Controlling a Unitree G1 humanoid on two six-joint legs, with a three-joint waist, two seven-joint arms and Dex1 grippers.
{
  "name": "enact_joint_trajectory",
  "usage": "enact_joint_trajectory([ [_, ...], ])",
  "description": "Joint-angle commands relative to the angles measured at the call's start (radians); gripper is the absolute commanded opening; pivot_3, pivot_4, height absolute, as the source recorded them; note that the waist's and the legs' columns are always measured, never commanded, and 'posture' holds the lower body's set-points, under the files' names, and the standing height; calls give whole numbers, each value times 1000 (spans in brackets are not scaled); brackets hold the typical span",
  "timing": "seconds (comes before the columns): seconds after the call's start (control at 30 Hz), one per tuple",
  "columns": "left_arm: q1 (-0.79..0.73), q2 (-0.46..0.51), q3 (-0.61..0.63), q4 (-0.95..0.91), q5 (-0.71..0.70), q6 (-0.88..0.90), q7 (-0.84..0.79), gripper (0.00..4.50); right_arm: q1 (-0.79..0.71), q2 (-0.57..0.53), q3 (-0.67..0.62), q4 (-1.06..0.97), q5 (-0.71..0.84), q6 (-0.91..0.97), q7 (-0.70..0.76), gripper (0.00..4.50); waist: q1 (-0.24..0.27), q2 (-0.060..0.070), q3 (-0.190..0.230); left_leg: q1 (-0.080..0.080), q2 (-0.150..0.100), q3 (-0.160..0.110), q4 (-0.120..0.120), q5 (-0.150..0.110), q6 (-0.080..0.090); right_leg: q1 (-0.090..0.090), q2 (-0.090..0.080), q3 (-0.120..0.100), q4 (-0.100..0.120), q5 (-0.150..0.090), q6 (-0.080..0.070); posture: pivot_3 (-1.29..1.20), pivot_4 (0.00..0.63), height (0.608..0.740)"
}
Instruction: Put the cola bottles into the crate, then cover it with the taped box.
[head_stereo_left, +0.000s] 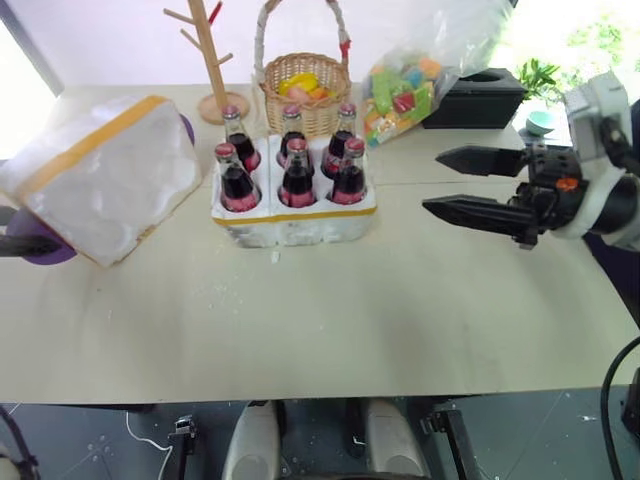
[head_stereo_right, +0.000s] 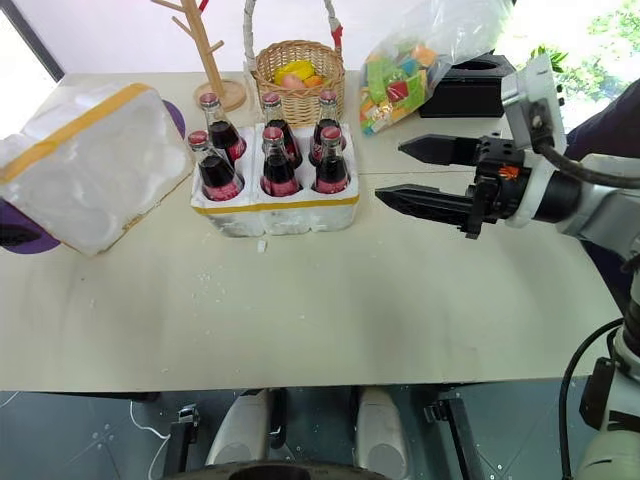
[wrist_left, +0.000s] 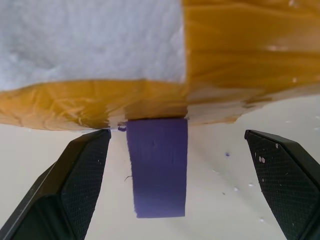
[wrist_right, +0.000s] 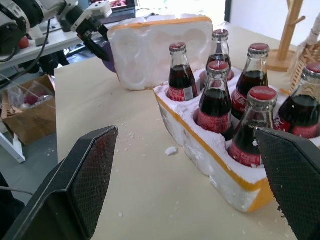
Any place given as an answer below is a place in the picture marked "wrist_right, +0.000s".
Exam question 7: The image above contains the white foam crate yellow tape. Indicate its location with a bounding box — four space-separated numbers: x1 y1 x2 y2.
153 68 320 213

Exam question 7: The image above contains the white foam lid yellow tape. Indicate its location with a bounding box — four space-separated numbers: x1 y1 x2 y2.
108 15 214 92

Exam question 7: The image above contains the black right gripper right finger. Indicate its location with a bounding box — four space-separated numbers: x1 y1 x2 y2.
253 126 320 240

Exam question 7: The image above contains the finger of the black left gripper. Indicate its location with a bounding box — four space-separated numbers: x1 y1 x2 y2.
83 37 111 63
97 23 110 42

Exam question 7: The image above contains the glass cola bottle red cap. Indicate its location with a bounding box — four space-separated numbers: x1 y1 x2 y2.
206 29 235 81
227 86 278 169
166 41 200 102
273 62 320 140
196 60 235 135
231 42 271 121

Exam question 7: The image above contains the brown cardboard box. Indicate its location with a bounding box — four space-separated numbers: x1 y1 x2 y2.
1 74 57 146

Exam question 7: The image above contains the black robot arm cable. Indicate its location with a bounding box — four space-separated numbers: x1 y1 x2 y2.
0 19 52 82

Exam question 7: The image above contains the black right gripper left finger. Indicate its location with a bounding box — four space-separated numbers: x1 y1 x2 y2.
2 125 119 240

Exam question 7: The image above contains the white foam crumb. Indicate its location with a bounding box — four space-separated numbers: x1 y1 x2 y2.
164 146 179 157

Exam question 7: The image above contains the wooden mug tree stand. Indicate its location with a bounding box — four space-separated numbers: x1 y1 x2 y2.
266 0 307 73

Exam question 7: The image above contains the thin grey cable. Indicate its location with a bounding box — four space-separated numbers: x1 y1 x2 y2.
0 186 35 196

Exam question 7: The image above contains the small red ball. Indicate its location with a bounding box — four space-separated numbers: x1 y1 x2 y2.
18 36 31 50

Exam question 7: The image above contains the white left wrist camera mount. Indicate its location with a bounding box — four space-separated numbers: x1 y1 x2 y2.
70 1 113 33

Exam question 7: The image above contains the purple round object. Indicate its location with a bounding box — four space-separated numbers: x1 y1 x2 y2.
101 41 117 74

